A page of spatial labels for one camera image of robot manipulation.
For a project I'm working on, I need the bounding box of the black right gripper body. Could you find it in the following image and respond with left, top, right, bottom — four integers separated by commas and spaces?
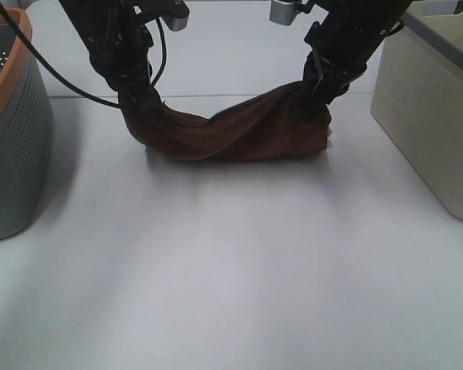
292, 21, 367, 118

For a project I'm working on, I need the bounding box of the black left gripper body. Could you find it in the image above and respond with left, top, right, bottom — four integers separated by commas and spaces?
90, 24, 159, 113

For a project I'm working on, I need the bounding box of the brown towel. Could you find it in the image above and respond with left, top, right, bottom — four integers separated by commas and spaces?
119, 82, 331, 162

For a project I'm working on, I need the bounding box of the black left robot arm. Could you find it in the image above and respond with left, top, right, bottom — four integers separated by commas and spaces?
60, 1, 161, 113

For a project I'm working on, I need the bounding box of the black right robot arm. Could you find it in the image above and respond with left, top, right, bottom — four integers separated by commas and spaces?
292, 1, 411, 119

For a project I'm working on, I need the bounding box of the beige plastic bin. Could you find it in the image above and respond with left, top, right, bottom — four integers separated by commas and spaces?
370, 1, 463, 220

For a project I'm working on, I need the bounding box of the grey perforated basket orange rim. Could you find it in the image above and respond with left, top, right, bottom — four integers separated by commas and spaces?
0, 14, 53, 240

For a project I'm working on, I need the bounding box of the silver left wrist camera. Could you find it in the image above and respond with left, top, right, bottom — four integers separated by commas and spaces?
161, 0, 190, 32

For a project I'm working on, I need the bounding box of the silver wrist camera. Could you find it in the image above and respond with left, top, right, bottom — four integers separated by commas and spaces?
161, 0, 190, 32
269, 0, 305, 26

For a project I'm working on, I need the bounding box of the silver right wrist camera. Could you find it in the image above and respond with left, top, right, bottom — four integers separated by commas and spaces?
269, 0, 305, 26

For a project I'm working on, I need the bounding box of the black cable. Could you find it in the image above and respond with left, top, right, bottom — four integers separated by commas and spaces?
0, 0, 167, 109

